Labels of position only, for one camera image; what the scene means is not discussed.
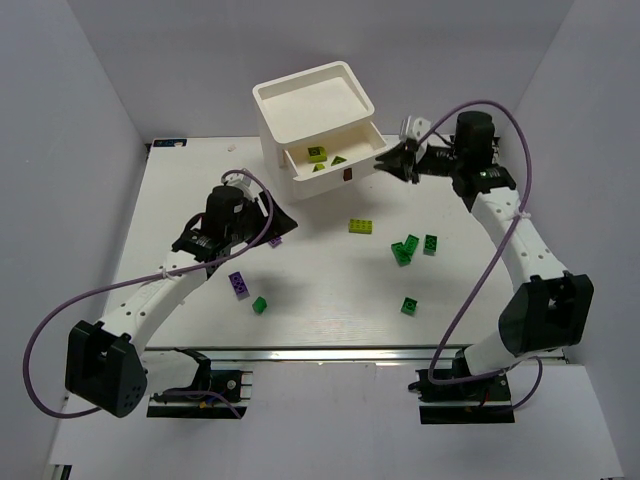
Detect white top drawer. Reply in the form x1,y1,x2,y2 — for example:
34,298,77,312
279,122,388,201

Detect green small lego brick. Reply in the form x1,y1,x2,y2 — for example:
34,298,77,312
252,296,268,315

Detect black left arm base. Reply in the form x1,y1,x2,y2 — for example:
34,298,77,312
141,348,252,419

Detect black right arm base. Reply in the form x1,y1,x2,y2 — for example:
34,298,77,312
408,369,515,425

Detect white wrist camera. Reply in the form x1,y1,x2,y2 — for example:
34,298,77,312
221,169,256,197
399,116,431,142

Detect green square lego brick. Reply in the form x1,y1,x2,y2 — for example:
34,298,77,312
401,297,418,316

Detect lime long lego brick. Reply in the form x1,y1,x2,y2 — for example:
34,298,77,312
348,218,373,235

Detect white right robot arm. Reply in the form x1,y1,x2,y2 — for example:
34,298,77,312
375,111,594,384

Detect lime square lego brick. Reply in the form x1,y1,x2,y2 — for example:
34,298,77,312
307,146,327,163

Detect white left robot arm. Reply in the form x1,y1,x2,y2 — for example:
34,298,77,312
65,184,298,418

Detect purple lego brick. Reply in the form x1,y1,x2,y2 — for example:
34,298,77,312
228,271,249,299

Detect blue left corner label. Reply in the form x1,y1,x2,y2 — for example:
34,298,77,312
152,138,187,148

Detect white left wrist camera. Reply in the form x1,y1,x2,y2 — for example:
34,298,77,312
221,169,256,197

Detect green long lego brick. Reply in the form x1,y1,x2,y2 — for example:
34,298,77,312
403,234,420,257

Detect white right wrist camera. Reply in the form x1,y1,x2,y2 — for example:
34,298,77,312
399,116,431,142

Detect white three-drawer storage box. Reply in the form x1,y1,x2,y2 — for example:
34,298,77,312
252,61,388,202

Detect green upright lego brick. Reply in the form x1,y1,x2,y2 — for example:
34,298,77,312
423,234,438,255

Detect lime small lego brick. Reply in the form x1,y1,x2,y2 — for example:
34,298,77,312
331,155,347,166

